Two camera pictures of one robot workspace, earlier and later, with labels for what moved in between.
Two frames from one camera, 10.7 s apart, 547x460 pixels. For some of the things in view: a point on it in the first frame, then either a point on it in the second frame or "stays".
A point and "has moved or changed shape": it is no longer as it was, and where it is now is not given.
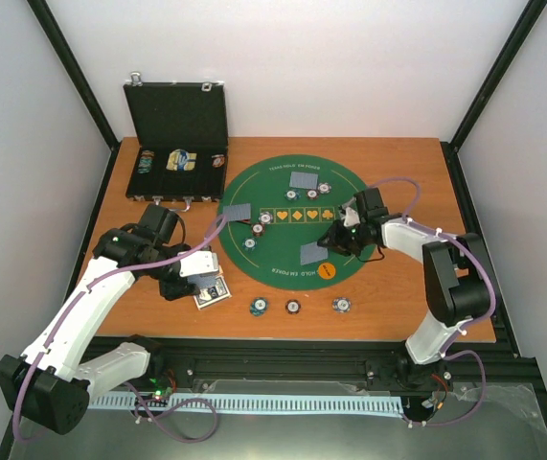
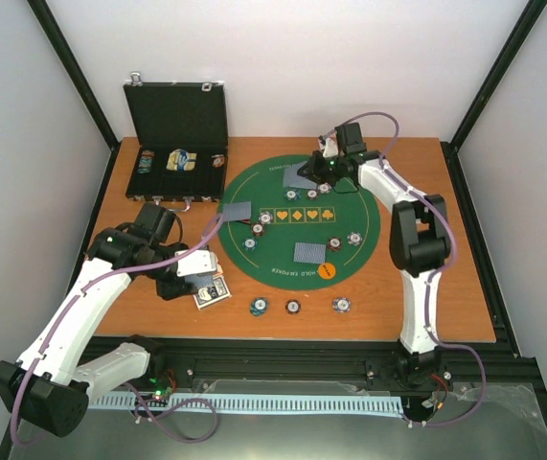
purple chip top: x=324 y=188 stays
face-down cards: x=239 y=212 stays
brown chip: x=258 y=229 stays
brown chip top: x=312 y=194 stays
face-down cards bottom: x=312 y=252 has moved or changed shape
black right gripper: x=336 y=240 to x=311 y=170
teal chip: x=249 y=244 stays
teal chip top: x=292 y=195 stays
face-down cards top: x=304 y=180 has moved or changed shape
